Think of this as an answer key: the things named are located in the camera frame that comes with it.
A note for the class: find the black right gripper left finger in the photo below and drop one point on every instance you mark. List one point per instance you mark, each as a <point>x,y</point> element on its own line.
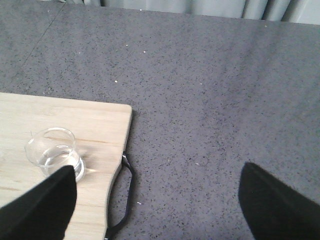
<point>44,212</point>

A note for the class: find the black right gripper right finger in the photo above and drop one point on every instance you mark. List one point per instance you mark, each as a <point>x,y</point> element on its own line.
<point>273,210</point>

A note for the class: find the clear glass beaker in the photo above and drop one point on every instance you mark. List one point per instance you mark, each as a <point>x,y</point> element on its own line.
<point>53,148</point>

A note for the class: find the wooden cutting board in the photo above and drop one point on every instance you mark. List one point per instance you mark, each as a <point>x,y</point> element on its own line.
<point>101,132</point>

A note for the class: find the grey curtain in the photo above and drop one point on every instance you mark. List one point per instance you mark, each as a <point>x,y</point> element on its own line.
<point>294,11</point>

